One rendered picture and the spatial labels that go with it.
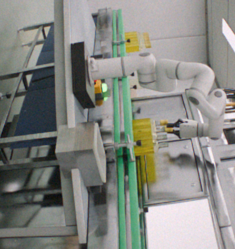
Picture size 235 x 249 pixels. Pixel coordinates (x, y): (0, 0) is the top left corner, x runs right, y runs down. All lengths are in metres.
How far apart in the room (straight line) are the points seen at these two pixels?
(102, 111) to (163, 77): 0.43
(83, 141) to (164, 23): 6.60
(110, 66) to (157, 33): 6.37
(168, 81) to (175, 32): 6.46
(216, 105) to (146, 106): 0.90
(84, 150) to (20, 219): 0.67
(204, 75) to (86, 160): 0.61
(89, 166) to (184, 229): 0.54
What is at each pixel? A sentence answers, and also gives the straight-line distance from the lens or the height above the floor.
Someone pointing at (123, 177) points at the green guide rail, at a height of 0.91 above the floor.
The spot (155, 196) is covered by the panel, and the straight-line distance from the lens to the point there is 1.80.
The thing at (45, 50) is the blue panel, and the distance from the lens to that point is 2.73.
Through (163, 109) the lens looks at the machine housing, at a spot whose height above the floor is 1.17.
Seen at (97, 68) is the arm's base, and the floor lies 0.86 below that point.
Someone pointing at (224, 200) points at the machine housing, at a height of 1.39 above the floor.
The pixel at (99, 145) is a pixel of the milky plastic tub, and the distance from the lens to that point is 1.62.
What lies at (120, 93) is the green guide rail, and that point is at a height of 0.92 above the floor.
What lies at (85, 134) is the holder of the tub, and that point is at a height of 0.79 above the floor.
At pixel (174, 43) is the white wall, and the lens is 8.17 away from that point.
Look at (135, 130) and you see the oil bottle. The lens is 1.92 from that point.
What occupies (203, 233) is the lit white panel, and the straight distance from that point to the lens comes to 1.65.
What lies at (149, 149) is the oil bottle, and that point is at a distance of 1.84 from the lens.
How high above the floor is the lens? 1.05
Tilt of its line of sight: 5 degrees down
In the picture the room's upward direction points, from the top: 83 degrees clockwise
